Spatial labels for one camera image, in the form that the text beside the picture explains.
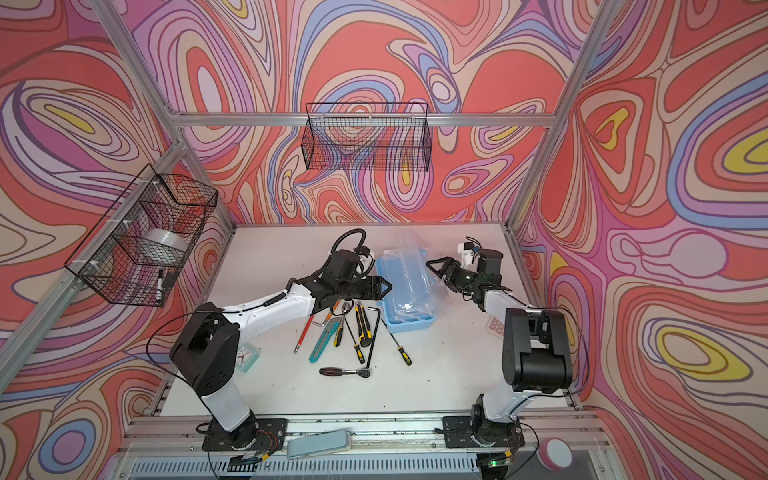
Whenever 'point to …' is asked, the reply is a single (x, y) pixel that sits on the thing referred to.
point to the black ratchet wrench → (335, 372)
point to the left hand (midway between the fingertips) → (388, 285)
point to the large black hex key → (370, 308)
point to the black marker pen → (159, 286)
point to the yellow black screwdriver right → (400, 349)
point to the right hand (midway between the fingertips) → (433, 273)
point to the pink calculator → (496, 327)
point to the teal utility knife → (330, 327)
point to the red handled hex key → (309, 322)
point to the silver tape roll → (169, 238)
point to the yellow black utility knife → (365, 335)
